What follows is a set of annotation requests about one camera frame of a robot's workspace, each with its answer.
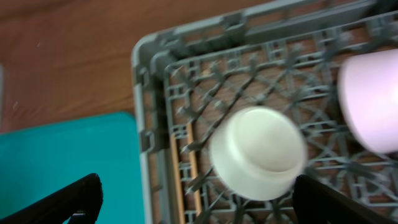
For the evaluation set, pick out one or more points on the white bowl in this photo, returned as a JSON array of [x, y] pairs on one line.
[[258, 153]]

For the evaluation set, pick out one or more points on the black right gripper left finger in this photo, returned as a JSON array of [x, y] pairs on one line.
[[79, 202]]

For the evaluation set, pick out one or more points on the wooden chopstick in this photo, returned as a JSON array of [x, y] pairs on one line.
[[178, 185], [194, 170]]

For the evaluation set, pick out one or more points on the teal serving tray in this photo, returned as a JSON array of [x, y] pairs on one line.
[[39, 161]]

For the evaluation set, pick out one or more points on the pink bowl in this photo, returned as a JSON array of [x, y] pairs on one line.
[[367, 93]]

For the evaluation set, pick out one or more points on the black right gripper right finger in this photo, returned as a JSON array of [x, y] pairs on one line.
[[316, 203]]

